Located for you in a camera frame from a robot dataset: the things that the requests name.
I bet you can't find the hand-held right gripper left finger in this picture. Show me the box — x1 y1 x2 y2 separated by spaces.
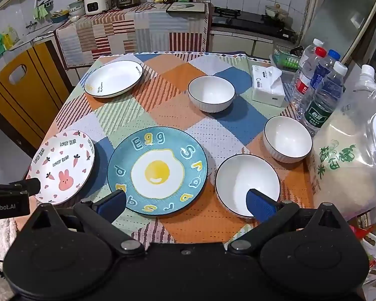
28 190 146 256

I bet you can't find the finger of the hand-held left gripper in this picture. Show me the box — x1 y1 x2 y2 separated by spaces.
9 178 41 197

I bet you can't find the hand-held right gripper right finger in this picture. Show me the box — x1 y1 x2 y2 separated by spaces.
227 189 348 255

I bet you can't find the white ribbed bowl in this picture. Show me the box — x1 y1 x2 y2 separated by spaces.
263 116 313 164
188 76 236 113
215 154 281 219

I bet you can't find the blue fried egg plate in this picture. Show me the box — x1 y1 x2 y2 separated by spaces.
107 127 209 216

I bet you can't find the white plate with black rim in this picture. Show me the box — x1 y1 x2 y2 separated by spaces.
83 60 144 98

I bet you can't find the pale fuzzy garment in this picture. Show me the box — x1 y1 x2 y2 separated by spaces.
0 219 19 273

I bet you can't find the yellow wooden chair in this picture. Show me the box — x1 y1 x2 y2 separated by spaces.
0 42 72 149

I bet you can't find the colourful plastic packaging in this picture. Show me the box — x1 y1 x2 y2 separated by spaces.
348 213 376 301

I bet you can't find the white tissue box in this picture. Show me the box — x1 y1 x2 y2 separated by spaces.
251 65 285 108

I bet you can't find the green label water bottle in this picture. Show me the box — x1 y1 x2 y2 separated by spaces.
302 62 348 137

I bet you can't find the red label water bottle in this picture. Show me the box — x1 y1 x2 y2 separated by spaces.
291 47 327 113

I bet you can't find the green plastic basket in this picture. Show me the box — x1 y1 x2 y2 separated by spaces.
269 45 303 71

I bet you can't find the blue cap water bottle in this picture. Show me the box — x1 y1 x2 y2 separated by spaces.
310 49 341 91

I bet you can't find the clear bottle with white cap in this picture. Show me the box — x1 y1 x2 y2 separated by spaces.
293 38 324 79

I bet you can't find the striped counter cloth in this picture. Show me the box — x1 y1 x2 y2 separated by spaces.
56 3 213 68

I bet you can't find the green cloth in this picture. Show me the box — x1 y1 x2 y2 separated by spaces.
34 2 54 20

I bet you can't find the stack of dishes by sink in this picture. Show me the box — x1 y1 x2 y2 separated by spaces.
51 1 86 23

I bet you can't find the black gas stove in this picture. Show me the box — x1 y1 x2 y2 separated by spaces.
212 6 297 40

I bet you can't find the white rice cooker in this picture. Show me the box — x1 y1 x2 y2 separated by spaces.
84 0 112 16

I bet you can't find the pot with lid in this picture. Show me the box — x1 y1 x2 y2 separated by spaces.
265 4 289 22

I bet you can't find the grey refrigerator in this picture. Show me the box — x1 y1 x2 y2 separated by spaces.
298 0 376 69

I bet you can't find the cutting board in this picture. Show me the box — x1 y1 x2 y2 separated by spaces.
167 2 207 14

